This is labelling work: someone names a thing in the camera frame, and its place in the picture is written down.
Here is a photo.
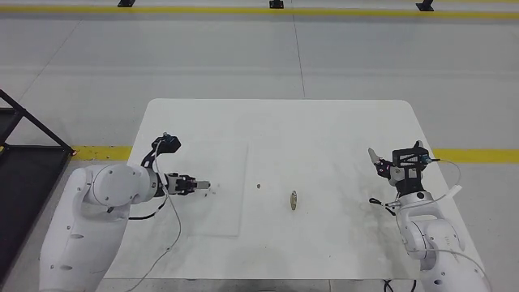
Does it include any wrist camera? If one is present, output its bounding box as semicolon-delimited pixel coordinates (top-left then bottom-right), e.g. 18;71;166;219
140;131;182;169
391;144;441;198

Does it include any thin white cable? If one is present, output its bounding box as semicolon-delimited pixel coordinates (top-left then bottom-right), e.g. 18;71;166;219
124;132;183;292
421;158;463;206

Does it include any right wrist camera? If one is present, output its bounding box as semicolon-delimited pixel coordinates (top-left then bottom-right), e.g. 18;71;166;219
391;144;441;198

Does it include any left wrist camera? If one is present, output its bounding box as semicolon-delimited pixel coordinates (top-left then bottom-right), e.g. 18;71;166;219
140;131;182;169

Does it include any black cable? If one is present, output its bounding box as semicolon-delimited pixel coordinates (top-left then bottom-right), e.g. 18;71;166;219
128;194;169;221
368;197;398;217
382;278;418;292

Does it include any black metal rack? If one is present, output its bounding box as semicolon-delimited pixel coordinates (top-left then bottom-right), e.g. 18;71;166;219
0;88;77;285

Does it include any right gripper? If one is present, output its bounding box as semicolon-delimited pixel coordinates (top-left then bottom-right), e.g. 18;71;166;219
367;140;425;188

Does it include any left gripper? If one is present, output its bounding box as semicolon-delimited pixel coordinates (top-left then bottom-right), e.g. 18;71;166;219
163;172;212;196

